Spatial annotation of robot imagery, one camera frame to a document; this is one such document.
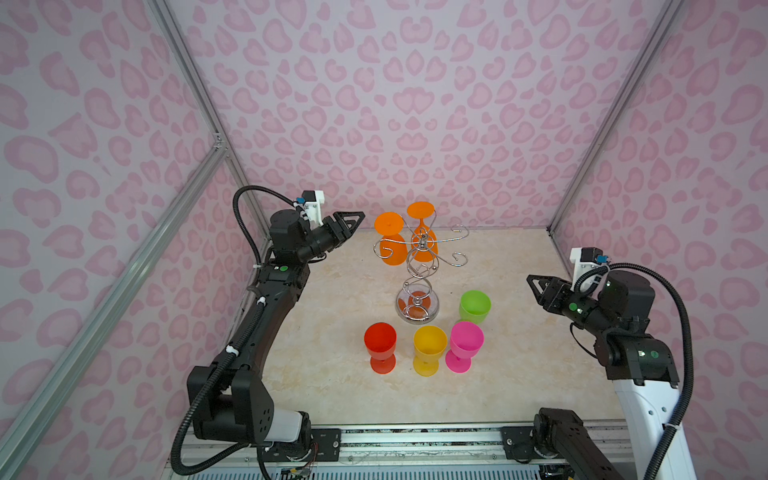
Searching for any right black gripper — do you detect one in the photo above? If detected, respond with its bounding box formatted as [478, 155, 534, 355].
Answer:
[525, 272, 617, 337]

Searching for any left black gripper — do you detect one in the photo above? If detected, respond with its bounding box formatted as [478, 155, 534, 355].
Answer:
[296, 212, 364, 266]

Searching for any orange wine glass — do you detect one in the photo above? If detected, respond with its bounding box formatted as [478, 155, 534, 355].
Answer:
[407, 201, 438, 263]
[374, 212, 408, 266]

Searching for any green plastic wine glass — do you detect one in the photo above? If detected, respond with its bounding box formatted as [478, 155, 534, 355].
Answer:
[459, 290, 492, 325]

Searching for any pink plastic wine glass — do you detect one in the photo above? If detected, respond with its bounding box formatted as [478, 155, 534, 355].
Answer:
[445, 321, 485, 374]

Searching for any red plastic wine glass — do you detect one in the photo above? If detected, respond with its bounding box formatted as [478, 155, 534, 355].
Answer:
[364, 322, 397, 374]

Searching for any yellow plastic wine glass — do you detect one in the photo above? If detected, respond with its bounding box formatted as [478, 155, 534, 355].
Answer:
[412, 325, 448, 377]

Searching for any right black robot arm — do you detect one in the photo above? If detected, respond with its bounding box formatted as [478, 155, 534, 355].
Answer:
[526, 263, 696, 479]

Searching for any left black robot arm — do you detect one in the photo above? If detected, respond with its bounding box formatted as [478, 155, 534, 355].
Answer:
[176, 209, 365, 450]

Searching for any chrome wine glass rack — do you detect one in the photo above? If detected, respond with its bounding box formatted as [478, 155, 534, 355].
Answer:
[373, 211, 469, 326]

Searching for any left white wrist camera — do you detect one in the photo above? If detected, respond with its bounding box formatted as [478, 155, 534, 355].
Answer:
[295, 190, 325, 227]

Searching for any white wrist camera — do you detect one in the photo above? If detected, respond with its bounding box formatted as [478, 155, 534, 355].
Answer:
[295, 190, 325, 227]
[569, 247, 609, 292]

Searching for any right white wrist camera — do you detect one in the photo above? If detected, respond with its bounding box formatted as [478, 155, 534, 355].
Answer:
[569, 247, 609, 292]

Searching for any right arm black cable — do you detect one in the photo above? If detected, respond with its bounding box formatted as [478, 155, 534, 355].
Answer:
[575, 261, 696, 480]

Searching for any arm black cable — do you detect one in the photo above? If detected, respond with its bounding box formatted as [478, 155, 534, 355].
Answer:
[575, 261, 696, 480]
[169, 184, 301, 476]

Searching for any aluminium frame left post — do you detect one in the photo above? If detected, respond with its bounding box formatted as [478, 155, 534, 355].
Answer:
[146, 0, 272, 232]

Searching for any aluminium frame post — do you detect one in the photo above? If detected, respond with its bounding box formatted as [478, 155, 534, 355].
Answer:
[146, 0, 272, 232]
[547, 0, 686, 237]

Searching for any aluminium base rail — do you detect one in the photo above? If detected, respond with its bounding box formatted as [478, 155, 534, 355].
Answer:
[161, 422, 637, 480]

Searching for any aluminium frame right post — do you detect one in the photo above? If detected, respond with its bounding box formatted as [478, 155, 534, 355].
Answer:
[547, 0, 686, 237]

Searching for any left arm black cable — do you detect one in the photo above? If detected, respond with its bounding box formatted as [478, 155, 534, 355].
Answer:
[169, 184, 301, 476]

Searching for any aluminium frame diagonal beam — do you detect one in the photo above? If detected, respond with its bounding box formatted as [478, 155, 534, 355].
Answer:
[1, 144, 228, 479]

